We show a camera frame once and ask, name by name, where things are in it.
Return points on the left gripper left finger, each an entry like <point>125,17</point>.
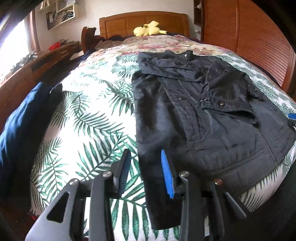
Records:
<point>63,219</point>

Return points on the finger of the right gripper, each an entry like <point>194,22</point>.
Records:
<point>292,119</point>

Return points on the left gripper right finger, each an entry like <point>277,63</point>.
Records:
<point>222,208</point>

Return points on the black jacket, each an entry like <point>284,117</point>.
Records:
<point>209,119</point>

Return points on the folded blue garment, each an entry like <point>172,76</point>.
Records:
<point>22,135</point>

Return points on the palm leaf bedspread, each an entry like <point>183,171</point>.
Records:
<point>89,130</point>

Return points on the wooden louvered wardrobe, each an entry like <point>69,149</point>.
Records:
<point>245,29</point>

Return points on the long wooden desk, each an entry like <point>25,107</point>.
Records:
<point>16,88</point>

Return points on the yellow plush toy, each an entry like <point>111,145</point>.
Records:
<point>149,29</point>

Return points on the red bowl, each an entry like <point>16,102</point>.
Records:
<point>55,46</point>

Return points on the floral quilt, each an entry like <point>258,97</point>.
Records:
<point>159,43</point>

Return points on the wooden chair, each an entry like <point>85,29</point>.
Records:
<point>87,38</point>

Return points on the wooden headboard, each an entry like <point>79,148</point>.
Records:
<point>124,24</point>

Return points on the white wall shelf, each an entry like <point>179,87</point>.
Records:
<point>59,12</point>

